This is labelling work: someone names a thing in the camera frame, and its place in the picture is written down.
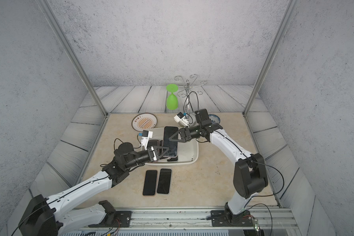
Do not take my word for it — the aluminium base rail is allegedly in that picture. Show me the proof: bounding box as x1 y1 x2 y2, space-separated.
63 205 307 236

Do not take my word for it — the pink case phone behind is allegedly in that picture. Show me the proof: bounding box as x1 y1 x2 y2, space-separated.
147 140 160 148

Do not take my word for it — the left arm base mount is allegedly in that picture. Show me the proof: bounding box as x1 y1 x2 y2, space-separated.
88 210 132 229

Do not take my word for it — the blue white porcelain bowl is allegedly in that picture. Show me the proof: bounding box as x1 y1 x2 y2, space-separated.
208 114 221 124

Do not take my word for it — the black phone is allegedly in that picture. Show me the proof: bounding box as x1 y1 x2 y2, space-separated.
143 170 158 196

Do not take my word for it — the pink case phone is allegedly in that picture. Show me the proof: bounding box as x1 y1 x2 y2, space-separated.
147 140 160 148
163 126 179 159

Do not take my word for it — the light green case phone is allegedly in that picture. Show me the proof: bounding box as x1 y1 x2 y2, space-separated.
156 169 172 194

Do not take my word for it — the white plastic storage box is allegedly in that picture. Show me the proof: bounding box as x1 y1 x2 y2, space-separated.
147 139 199 168

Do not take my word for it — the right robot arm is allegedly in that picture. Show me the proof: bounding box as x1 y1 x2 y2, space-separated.
168 109 268 224

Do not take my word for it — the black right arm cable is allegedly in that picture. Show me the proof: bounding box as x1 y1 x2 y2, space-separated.
241 160 285 236

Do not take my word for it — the blue purple case phone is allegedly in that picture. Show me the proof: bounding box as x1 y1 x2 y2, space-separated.
167 157 178 162

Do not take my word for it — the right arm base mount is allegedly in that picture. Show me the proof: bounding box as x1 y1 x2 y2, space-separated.
206 210 254 227

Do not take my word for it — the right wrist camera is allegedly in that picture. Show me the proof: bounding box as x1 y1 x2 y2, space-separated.
174 112 190 127

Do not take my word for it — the metal glass rack stand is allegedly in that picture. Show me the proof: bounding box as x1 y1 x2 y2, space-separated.
174 74 207 125

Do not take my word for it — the green plastic wine glass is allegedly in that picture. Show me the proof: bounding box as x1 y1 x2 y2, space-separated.
166 84 179 110

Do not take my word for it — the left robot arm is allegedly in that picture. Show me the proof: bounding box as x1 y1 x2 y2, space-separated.
18 142 169 236

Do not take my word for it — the orange patterned round plate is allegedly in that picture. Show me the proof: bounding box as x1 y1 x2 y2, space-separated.
131 113 157 132

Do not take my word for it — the pink case phone front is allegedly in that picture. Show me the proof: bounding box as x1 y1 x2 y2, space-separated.
163 126 179 159

